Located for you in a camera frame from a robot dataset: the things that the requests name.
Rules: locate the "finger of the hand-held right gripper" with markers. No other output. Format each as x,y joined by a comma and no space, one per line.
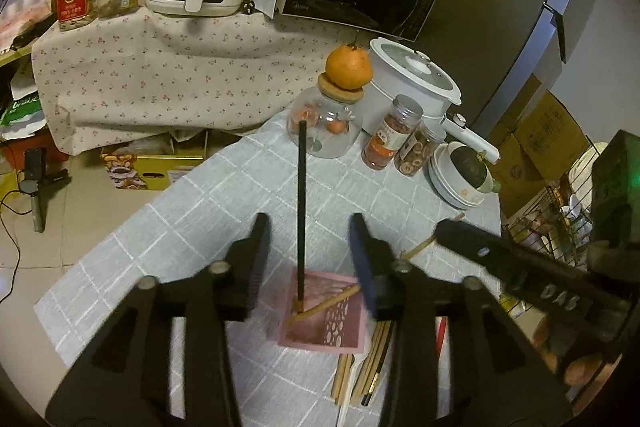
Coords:
500,257

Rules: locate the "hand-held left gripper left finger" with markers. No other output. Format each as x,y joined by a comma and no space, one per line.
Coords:
257,257

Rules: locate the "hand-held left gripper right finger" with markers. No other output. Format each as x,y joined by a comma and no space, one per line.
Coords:
362,257

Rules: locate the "wooden chopstick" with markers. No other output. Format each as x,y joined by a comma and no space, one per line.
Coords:
367,367
325,304
339,379
376,357

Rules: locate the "black chopstick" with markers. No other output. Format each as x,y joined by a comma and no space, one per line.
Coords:
302,207
380,367

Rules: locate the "pink perforated utensil holder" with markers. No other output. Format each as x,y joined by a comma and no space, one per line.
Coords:
345,332

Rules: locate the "red chopstick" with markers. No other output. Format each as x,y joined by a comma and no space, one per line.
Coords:
441,334

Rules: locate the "person's right hand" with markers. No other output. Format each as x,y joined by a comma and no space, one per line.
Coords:
575,367

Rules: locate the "beige plate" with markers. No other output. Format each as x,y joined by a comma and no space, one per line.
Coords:
585,172

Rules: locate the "grey checked tablecloth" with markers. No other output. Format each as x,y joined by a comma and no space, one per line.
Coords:
200,232

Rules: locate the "cardboard box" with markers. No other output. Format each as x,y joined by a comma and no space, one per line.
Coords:
545,142

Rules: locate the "white floral bowl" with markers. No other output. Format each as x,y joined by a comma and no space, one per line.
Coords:
450,192

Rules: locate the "dark glazed bowl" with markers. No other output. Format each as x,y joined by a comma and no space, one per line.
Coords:
467,167

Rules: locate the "red spice jar silver lid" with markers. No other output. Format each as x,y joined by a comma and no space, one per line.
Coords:
385,142

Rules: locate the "jar of dried slices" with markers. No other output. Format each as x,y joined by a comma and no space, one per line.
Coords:
417,152

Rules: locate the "glass jar with cork lid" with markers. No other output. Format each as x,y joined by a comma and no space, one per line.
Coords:
350,134

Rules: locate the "yellow printed box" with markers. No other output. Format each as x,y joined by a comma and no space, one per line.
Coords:
150,167

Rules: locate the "white electric pot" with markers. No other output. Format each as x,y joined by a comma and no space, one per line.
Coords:
385,107

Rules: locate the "large orange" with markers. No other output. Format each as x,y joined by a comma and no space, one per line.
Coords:
350,67

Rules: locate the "glass pot lid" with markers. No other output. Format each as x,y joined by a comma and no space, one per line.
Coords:
415,67

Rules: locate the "floral cabinet cloth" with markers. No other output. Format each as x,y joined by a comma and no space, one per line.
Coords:
150,72

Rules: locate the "black tripod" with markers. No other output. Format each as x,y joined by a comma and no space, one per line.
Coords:
37,207

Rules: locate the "green white bag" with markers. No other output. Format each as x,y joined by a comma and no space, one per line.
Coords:
22,117

